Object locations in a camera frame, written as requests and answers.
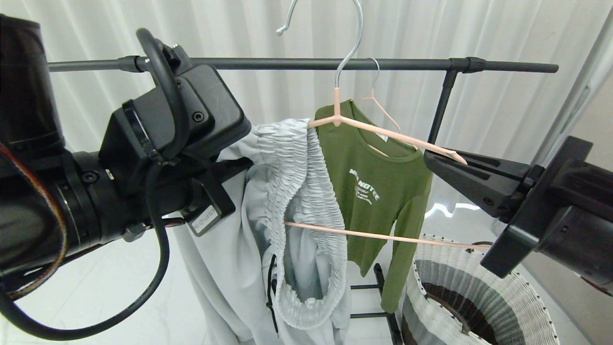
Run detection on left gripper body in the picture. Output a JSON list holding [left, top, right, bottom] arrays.
[[60, 144, 237, 255]]

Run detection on white laundry basket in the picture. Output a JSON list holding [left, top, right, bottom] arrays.
[[400, 233, 561, 345]]

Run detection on black cable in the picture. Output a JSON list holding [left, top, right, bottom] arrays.
[[0, 28, 191, 341]]

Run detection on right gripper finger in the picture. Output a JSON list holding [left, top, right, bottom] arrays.
[[428, 165, 527, 224], [423, 148, 545, 190]]

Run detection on pale grey shorts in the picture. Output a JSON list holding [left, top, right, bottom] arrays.
[[171, 118, 353, 345]]

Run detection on green long-sleeved shirt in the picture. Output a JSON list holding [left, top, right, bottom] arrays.
[[315, 99, 434, 315]]

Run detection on black clothes rack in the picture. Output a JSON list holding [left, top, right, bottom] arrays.
[[48, 56, 560, 345]]

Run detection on white curtain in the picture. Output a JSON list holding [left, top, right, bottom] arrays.
[[0, 0, 613, 226]]

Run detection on pink clothes hanger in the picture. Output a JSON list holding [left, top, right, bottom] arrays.
[[276, 0, 492, 253], [352, 57, 402, 158]]

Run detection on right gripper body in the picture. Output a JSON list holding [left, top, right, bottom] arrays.
[[480, 136, 613, 289]]

